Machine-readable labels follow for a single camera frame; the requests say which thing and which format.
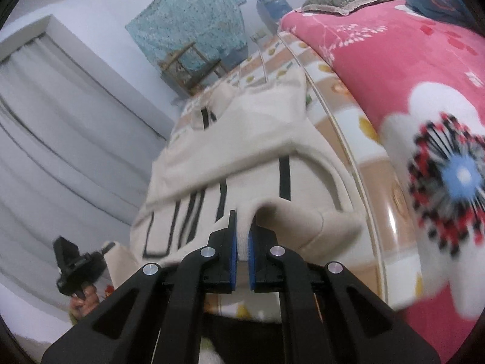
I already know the white curtain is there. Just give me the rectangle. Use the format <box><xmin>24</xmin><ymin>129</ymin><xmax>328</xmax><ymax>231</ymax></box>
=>
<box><xmin>1</xmin><ymin>35</ymin><xmax>165</xmax><ymax>314</ymax></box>

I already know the pink floral blanket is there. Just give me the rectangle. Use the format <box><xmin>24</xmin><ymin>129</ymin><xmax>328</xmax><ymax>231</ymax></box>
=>
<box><xmin>281</xmin><ymin>0</ymin><xmax>484</xmax><ymax>362</ymax></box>

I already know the beige zip-up jacket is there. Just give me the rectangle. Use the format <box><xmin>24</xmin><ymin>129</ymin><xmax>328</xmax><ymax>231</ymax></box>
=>
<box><xmin>105</xmin><ymin>67</ymin><xmax>367</xmax><ymax>287</ymax></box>

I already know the wooden chair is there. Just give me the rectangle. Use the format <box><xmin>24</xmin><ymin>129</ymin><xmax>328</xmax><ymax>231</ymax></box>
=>
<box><xmin>158</xmin><ymin>41</ymin><xmax>228</xmax><ymax>96</ymax></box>

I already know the person's left hand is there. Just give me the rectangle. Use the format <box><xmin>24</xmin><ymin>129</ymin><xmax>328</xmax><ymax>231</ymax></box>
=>
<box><xmin>69</xmin><ymin>285</ymin><xmax>99</xmax><ymax>325</ymax></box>

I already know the patterned tile bed sheet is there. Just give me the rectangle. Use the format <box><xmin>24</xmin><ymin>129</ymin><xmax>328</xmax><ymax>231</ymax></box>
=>
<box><xmin>166</xmin><ymin>29</ymin><xmax>425</xmax><ymax>323</ymax></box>

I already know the teal patterned hanging cloth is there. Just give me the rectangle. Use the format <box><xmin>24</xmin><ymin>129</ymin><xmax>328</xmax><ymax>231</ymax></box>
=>
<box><xmin>126</xmin><ymin>0</ymin><xmax>247</xmax><ymax>66</ymax></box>

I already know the blue water dispenser bottle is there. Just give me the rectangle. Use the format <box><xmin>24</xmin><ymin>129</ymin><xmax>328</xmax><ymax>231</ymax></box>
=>
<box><xmin>256</xmin><ymin>0</ymin><xmax>293</xmax><ymax>34</ymax></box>

